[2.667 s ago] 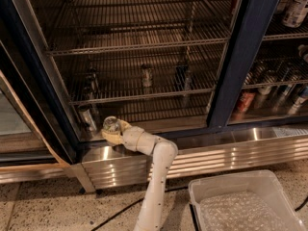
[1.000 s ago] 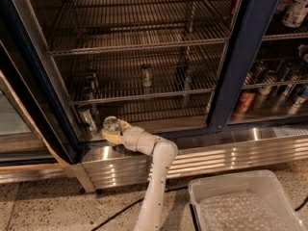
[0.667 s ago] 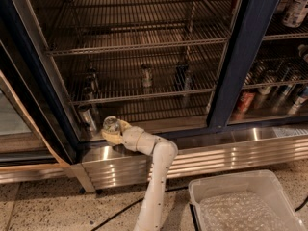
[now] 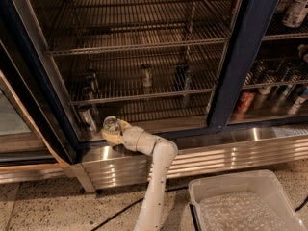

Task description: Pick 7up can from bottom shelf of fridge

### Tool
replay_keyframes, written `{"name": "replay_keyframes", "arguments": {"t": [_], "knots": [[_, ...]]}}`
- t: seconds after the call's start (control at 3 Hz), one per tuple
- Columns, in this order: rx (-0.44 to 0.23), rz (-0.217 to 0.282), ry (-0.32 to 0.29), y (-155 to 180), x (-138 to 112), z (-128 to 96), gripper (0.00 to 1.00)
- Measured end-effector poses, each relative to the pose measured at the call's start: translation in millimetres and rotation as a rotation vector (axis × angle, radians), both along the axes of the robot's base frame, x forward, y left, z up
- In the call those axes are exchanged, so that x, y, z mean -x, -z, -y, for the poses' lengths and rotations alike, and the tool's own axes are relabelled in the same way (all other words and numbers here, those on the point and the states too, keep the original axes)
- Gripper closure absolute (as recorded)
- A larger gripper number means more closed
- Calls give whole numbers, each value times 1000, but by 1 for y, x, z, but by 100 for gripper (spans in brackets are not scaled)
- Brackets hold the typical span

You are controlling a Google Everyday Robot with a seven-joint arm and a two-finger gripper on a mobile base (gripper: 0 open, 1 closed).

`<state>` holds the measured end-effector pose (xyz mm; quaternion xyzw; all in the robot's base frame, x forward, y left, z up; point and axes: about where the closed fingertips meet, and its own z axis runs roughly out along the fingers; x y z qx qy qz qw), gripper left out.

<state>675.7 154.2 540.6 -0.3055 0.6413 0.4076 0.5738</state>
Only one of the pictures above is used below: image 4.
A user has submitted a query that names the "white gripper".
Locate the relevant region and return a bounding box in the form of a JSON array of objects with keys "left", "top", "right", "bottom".
[{"left": 102, "top": 120, "right": 144, "bottom": 152}]

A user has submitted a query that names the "7up can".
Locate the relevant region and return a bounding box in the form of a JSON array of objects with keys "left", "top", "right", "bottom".
[{"left": 102, "top": 116, "right": 120, "bottom": 135}]

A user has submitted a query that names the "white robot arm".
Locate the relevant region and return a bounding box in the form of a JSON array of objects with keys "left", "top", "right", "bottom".
[{"left": 101, "top": 116, "right": 178, "bottom": 231}]

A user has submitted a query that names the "steel fridge base grille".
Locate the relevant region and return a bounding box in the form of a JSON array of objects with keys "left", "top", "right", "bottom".
[{"left": 81, "top": 126, "right": 308, "bottom": 190}]

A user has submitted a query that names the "open glass fridge door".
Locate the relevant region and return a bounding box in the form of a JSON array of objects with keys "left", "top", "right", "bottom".
[{"left": 0, "top": 0, "right": 78, "bottom": 167}]

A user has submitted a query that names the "red can behind glass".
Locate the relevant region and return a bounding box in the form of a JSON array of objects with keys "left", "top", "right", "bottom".
[{"left": 233, "top": 90, "right": 256, "bottom": 120}]

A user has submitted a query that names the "blue white can right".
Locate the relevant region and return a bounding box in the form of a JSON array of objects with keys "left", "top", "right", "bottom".
[{"left": 288, "top": 86, "right": 308, "bottom": 116}]

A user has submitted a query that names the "white can top right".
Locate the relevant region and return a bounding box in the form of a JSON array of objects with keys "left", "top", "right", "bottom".
[{"left": 282, "top": 0, "right": 308, "bottom": 28}]

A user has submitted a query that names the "bubble wrap sheet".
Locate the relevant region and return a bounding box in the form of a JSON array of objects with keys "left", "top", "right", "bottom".
[{"left": 200, "top": 192, "right": 289, "bottom": 231}]

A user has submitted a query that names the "clear plastic bin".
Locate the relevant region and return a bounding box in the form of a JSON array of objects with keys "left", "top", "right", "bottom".
[{"left": 189, "top": 170, "right": 307, "bottom": 231}]

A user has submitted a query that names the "lower wire shelf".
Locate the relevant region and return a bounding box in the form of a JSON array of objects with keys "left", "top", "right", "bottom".
[{"left": 70, "top": 51, "right": 219, "bottom": 105}]

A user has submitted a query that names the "wire shelf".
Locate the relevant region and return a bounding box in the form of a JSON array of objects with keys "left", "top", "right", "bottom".
[
  {"left": 46, "top": 0, "right": 233, "bottom": 57},
  {"left": 70, "top": 51, "right": 219, "bottom": 105}
]

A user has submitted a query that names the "black floor cable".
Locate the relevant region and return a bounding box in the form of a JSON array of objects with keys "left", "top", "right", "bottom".
[{"left": 90, "top": 186, "right": 190, "bottom": 231}]

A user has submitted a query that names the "upper wire shelf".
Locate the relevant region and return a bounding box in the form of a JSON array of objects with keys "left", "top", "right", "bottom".
[{"left": 46, "top": 0, "right": 233, "bottom": 57}]

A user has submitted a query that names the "dark blue fridge door frame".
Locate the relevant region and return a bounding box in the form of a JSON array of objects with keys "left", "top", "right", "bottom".
[{"left": 207, "top": 0, "right": 279, "bottom": 129}]

